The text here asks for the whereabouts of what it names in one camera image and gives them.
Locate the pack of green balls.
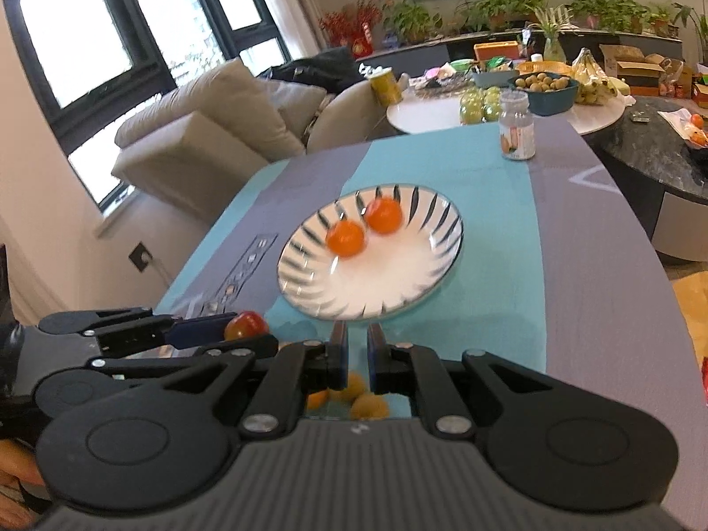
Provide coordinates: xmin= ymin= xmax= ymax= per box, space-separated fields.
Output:
xmin=459 ymin=88 xmax=502 ymax=125

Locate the person's left hand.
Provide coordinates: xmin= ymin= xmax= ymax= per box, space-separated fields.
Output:
xmin=0 ymin=438 xmax=45 ymax=489

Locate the striped white ceramic bowl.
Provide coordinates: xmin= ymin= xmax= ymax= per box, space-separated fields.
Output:
xmin=277 ymin=184 xmax=464 ymax=322

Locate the teal tray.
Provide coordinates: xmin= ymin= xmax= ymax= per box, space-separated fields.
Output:
xmin=470 ymin=69 xmax=519 ymax=90

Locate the yellow can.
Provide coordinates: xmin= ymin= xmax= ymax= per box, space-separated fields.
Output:
xmin=369 ymin=68 xmax=400 ymax=106

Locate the clear jar with white lid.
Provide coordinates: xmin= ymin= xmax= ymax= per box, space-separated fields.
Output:
xmin=499 ymin=90 xmax=537 ymax=162

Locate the dark clothing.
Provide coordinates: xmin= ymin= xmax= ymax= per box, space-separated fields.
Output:
xmin=271 ymin=47 xmax=367 ymax=95

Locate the round white table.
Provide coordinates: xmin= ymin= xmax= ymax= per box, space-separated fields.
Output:
xmin=386 ymin=73 xmax=637 ymax=137

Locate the blue bowl of brown fruits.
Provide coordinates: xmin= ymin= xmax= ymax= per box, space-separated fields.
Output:
xmin=508 ymin=73 xmax=581 ymax=117

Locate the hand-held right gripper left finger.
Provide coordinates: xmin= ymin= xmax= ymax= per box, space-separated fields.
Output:
xmin=166 ymin=321 xmax=350 ymax=439

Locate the teal and grey tablecloth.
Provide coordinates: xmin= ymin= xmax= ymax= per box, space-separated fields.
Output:
xmin=155 ymin=122 xmax=704 ymax=454

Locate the green potted plant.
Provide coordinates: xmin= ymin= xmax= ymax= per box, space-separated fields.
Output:
xmin=458 ymin=0 xmax=550 ymax=32
xmin=569 ymin=0 xmax=649 ymax=35
xmin=387 ymin=0 xmax=433 ymax=45

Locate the beige sofa pillow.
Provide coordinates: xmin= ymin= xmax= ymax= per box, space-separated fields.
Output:
xmin=275 ymin=80 xmax=334 ymax=151

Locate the cardboard box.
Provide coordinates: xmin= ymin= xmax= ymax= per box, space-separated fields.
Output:
xmin=599 ymin=44 xmax=696 ymax=98

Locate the bunch of bananas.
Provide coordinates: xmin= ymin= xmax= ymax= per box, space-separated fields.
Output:
xmin=571 ymin=48 xmax=619 ymax=106

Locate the orange box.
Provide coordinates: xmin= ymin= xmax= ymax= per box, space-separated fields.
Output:
xmin=474 ymin=41 xmax=524 ymax=62

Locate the plastic bag of oranges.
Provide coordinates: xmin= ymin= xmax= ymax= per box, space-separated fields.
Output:
xmin=658 ymin=109 xmax=708 ymax=151

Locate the beige sofa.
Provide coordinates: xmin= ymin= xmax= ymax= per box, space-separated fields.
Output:
xmin=113 ymin=58 xmax=400 ymax=223

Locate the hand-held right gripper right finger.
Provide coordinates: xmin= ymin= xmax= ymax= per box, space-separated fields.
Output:
xmin=366 ymin=323 xmax=554 ymax=437

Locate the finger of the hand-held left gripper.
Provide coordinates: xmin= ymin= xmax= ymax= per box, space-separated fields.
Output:
xmin=91 ymin=335 xmax=279 ymax=384
xmin=83 ymin=307 xmax=239 ymax=346

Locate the red flower decoration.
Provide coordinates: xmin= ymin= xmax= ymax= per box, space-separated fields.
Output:
xmin=319 ymin=0 xmax=388 ymax=57

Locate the dark marble table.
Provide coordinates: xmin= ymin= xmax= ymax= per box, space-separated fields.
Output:
xmin=587 ymin=96 xmax=708 ymax=262

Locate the glass vase with plant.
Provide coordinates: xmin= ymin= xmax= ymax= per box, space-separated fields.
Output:
xmin=530 ymin=4 xmax=572 ymax=64

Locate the black framed window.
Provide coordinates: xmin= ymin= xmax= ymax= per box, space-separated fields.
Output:
xmin=0 ymin=0 xmax=295 ymax=212

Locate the orange basket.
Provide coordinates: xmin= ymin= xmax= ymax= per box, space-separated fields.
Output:
xmin=516 ymin=60 xmax=574 ymax=76

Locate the black wall socket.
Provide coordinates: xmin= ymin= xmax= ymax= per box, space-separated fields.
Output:
xmin=129 ymin=240 xmax=159 ymax=273

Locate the red apple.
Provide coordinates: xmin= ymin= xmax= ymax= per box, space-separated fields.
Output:
xmin=224 ymin=311 xmax=270 ymax=342

